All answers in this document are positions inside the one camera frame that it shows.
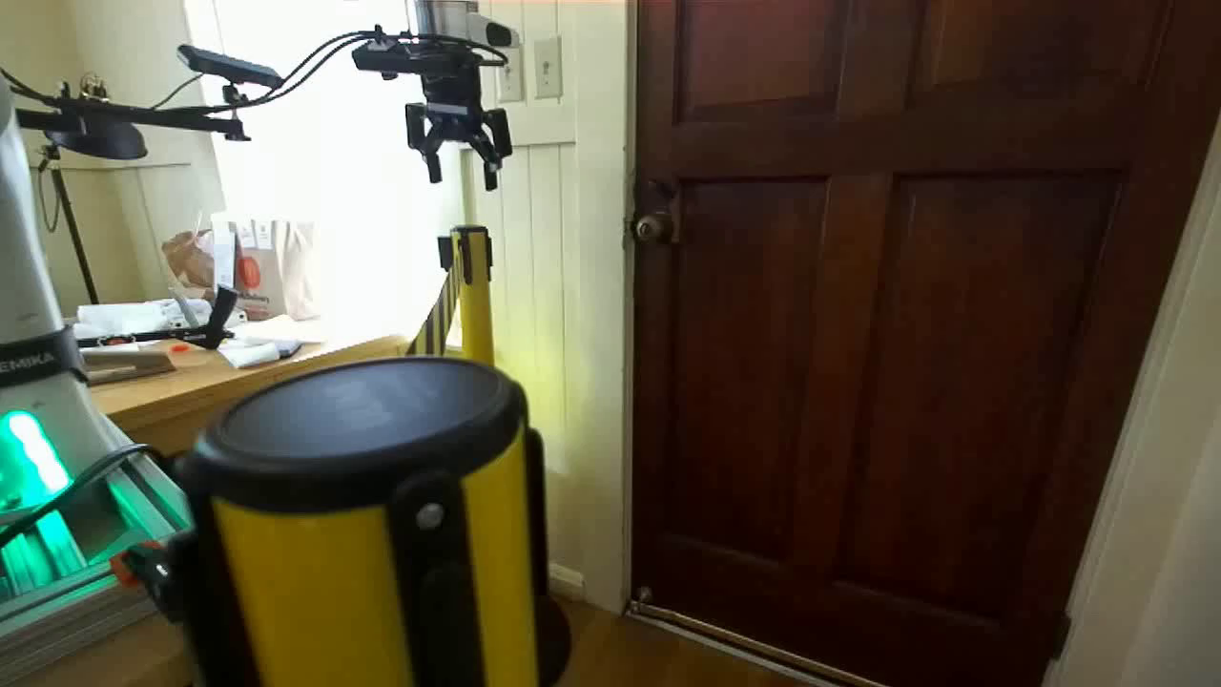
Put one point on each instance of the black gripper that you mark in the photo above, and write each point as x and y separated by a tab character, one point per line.
452	84

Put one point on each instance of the yellow black striped barrier belt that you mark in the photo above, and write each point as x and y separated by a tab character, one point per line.
441	318

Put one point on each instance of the round metal doorknob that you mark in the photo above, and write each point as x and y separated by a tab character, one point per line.
652	225

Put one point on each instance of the white plastic bag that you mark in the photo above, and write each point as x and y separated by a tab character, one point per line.
259	267

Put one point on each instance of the light wooden desk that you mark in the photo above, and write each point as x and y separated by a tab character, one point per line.
178	385

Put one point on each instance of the white paper stack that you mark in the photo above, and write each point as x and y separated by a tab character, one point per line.
128	318

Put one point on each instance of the black tripod leg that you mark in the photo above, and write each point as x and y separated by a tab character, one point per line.
69	216

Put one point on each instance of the grey flat box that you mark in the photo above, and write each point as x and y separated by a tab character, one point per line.
128	364

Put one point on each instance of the dark brown wooden door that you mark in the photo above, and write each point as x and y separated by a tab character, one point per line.
890	318

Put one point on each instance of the metal door threshold strip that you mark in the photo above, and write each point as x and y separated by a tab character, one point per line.
750	642

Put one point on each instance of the robot table with aluminium rails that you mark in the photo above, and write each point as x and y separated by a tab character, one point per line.
117	654

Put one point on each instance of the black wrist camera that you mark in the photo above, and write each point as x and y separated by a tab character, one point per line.
407	55

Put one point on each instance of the white light switch plate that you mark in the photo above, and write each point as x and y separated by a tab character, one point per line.
548	66

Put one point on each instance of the yellow black stanchion post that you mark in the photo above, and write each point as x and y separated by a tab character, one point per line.
368	509
475	306

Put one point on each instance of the black stereo camera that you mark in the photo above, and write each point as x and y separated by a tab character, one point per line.
231	63

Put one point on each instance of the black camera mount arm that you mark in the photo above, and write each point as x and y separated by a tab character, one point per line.
128	116

